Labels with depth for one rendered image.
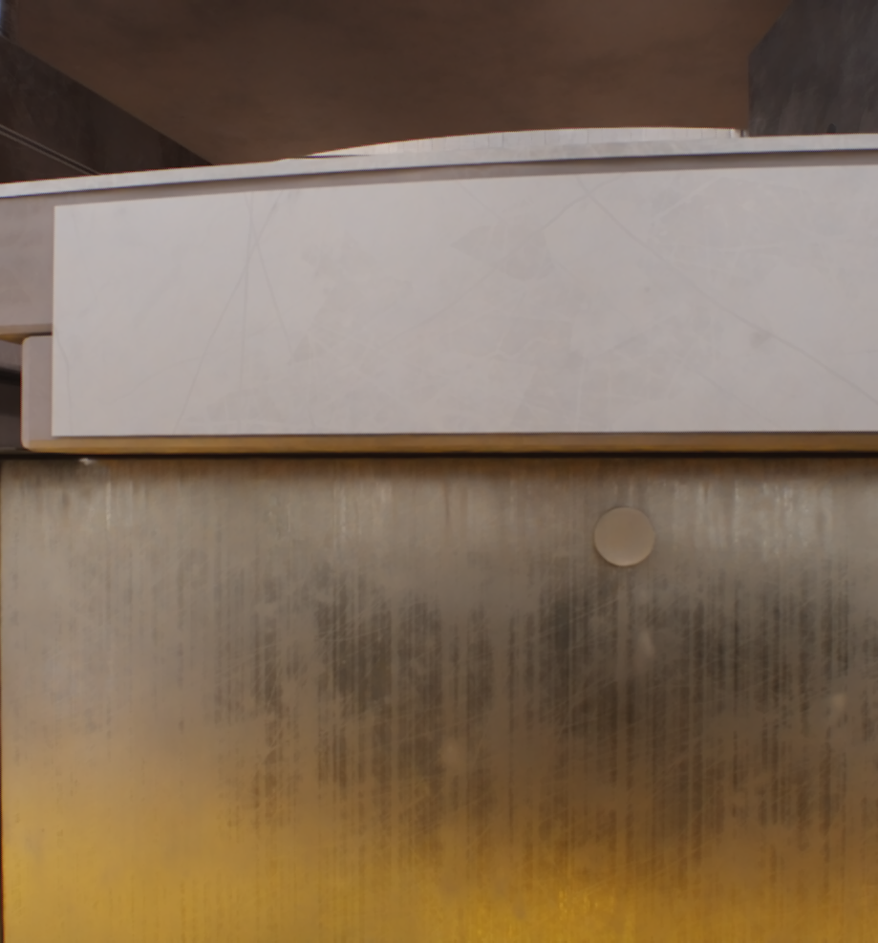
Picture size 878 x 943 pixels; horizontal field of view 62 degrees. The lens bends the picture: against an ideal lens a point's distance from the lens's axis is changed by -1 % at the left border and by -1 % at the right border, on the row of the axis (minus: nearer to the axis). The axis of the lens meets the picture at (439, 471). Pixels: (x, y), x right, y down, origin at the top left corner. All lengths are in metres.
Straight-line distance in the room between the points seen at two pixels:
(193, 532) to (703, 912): 0.18
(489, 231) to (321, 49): 1.05
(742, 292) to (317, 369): 0.11
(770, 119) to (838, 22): 0.12
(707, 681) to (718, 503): 0.05
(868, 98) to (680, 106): 0.73
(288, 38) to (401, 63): 0.17
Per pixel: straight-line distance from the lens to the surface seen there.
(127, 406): 0.21
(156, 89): 1.38
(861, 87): 0.73
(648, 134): 4.44
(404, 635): 0.22
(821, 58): 0.79
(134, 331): 0.21
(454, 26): 1.17
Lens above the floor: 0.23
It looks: level
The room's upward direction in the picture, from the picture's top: straight up
